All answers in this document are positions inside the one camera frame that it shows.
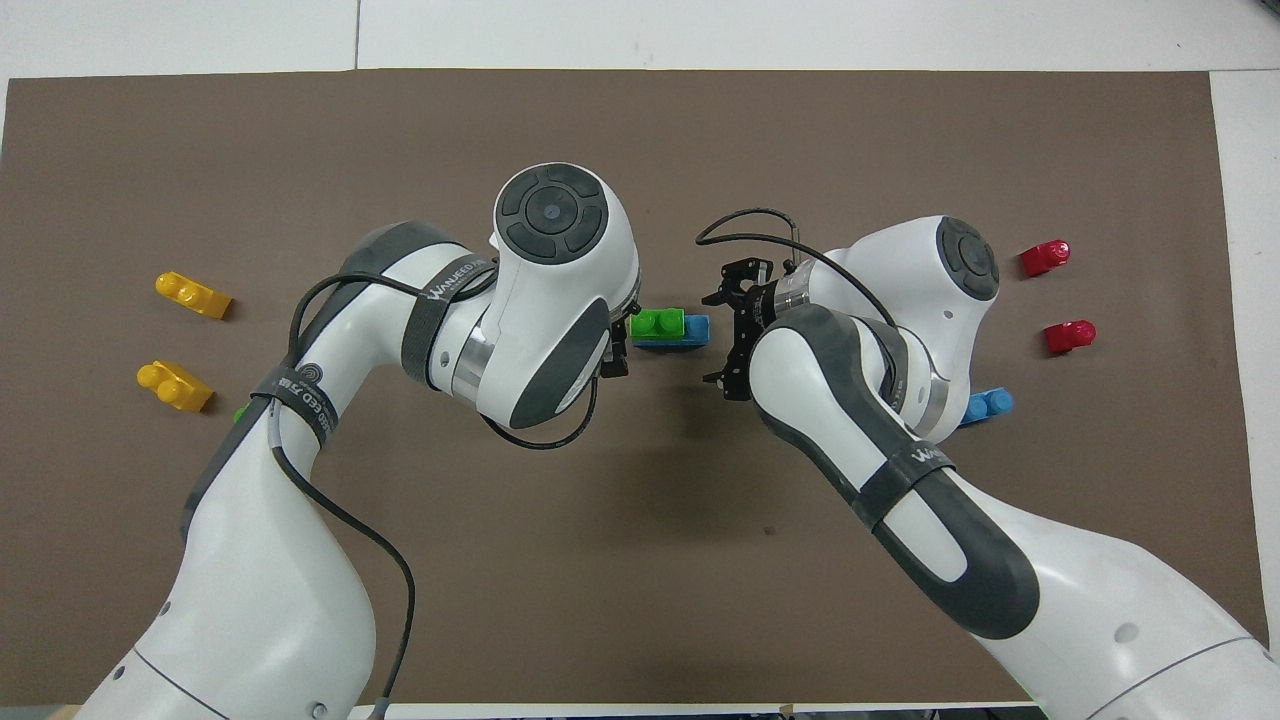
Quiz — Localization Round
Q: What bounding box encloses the yellow two-stud toy block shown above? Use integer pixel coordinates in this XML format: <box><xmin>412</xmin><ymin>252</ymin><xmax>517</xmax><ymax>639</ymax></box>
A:
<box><xmin>136</xmin><ymin>360</ymin><xmax>215</xmax><ymax>413</ymax></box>
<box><xmin>154</xmin><ymin>271</ymin><xmax>234</xmax><ymax>320</ymax></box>

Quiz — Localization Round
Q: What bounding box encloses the brown table mat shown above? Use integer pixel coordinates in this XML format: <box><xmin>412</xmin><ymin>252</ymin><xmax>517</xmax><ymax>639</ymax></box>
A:
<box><xmin>0</xmin><ymin>68</ymin><xmax>1257</xmax><ymax>707</ymax></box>

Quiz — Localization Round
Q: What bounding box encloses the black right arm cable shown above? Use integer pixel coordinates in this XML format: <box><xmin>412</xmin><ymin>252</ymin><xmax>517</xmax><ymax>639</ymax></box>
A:
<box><xmin>694</xmin><ymin>207</ymin><xmax>906</xmax><ymax>336</ymax></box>

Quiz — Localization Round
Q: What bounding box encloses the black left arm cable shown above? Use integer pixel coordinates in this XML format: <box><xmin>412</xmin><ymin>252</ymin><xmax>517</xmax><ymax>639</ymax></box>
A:
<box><xmin>268</xmin><ymin>270</ymin><xmax>601</xmax><ymax>720</ymax></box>

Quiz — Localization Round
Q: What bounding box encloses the red one-stud toy block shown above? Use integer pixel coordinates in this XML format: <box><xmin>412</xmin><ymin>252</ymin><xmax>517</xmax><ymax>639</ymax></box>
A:
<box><xmin>1019</xmin><ymin>239</ymin><xmax>1072</xmax><ymax>278</ymax></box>
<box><xmin>1043</xmin><ymin>319</ymin><xmax>1098</xmax><ymax>355</ymax></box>

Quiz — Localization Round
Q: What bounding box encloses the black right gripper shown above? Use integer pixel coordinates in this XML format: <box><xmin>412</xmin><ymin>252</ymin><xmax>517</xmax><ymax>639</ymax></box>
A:
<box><xmin>701</xmin><ymin>257</ymin><xmax>792</xmax><ymax>402</ymax></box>

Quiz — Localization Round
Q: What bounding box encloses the blue three-stud toy block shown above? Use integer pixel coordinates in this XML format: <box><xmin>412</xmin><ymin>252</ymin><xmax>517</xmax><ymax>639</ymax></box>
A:
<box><xmin>958</xmin><ymin>388</ymin><xmax>1015</xmax><ymax>429</ymax></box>
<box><xmin>634</xmin><ymin>314</ymin><xmax>712</xmax><ymax>350</ymax></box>

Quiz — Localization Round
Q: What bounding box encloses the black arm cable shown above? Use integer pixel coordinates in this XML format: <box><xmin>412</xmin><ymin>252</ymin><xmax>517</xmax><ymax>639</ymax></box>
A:
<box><xmin>694</xmin><ymin>207</ymin><xmax>906</xmax><ymax>336</ymax></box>
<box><xmin>268</xmin><ymin>270</ymin><xmax>601</xmax><ymax>720</ymax></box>

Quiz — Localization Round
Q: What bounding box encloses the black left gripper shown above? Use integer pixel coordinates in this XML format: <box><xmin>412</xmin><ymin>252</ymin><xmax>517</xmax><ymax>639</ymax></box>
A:
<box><xmin>597</xmin><ymin>298</ymin><xmax>644</xmax><ymax>380</ymax></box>

